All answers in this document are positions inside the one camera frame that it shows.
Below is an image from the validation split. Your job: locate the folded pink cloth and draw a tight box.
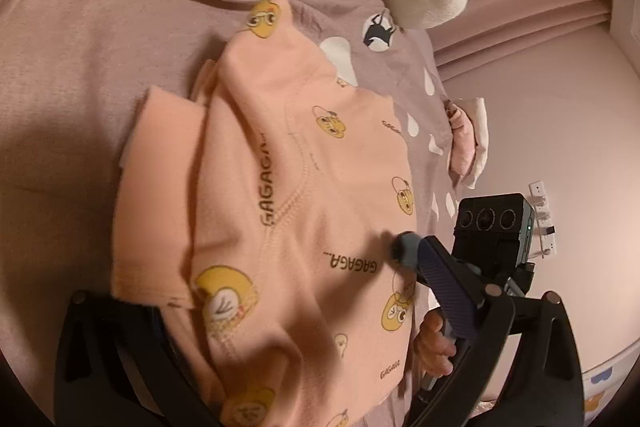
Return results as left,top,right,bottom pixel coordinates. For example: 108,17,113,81
447,102,476,178

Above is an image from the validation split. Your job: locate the folded white cloth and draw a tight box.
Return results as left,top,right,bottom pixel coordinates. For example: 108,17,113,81
460,98,489,190

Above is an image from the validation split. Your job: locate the flower print cloth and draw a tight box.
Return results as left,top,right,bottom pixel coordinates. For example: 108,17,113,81
582,340,640,426

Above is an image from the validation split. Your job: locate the white wall power strip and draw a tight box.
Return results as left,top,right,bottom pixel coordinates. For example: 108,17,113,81
529,180,556,259

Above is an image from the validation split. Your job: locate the peach cartoon print pajama shirt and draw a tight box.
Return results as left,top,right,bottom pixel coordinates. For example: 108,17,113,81
112,0,416,426

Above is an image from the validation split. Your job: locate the person's right hand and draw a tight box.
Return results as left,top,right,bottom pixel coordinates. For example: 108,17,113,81
413,309,457,378

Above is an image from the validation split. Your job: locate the mauve deer print bedspread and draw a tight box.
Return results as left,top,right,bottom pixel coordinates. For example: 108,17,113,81
1,0,457,414

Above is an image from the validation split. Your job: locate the black camera box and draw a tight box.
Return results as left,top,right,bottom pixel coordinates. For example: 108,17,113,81
452,193,535,282

